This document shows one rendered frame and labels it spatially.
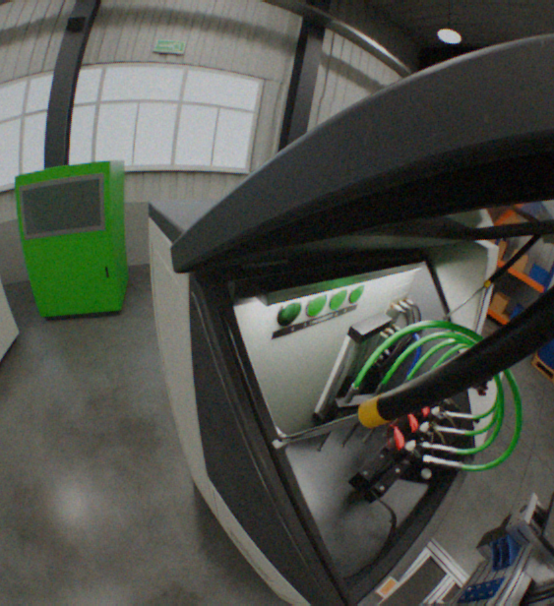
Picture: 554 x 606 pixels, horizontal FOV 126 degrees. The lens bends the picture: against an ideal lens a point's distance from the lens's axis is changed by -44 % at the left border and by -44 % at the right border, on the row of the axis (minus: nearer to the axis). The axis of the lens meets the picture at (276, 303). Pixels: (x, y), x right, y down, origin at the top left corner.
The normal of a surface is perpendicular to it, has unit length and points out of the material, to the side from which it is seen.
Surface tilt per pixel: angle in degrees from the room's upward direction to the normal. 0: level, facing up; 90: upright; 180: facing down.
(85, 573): 0
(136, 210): 90
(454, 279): 90
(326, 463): 0
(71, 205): 90
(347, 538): 0
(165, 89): 90
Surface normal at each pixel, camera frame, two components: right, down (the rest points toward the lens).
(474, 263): -0.79, 0.19
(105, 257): 0.39, 0.51
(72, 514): 0.15, -0.85
